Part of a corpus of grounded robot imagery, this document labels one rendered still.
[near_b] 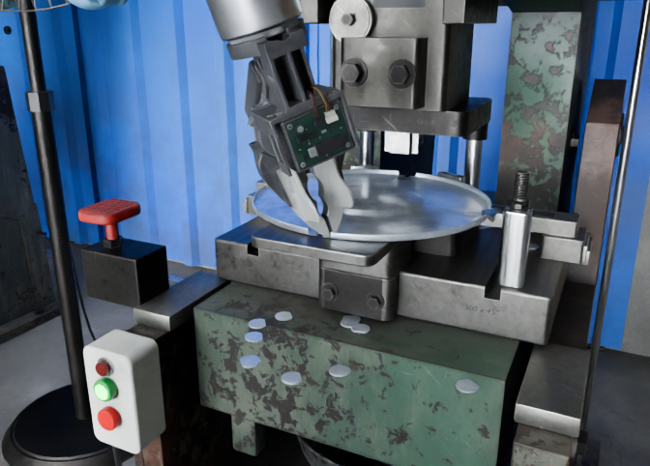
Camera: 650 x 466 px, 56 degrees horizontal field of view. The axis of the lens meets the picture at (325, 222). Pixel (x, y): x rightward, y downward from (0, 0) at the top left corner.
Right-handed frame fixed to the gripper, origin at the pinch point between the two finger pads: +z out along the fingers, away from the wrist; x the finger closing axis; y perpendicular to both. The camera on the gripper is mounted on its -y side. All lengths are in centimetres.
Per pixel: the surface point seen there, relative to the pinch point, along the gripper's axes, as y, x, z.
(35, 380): -119, -67, 61
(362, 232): 0.9, 3.2, 2.5
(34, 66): -90, -25, -20
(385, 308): -3.0, 4.3, 15.1
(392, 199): -7.3, 10.8, 4.5
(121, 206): -26.3, -18.7, -2.7
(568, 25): -17, 48, -4
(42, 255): -167, -57, 42
